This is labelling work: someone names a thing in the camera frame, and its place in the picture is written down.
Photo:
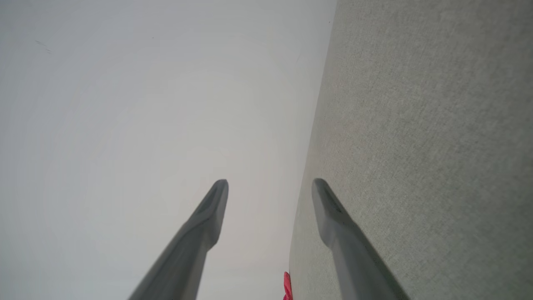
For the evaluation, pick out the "grey fabric sofa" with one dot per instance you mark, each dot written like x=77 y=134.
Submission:
x=437 y=146

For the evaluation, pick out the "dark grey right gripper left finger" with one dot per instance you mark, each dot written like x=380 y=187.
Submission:
x=195 y=241

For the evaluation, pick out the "red and white jersey shirt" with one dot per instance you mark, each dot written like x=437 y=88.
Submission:
x=287 y=287

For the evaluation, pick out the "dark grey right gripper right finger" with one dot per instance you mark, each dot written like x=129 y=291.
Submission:
x=345 y=246

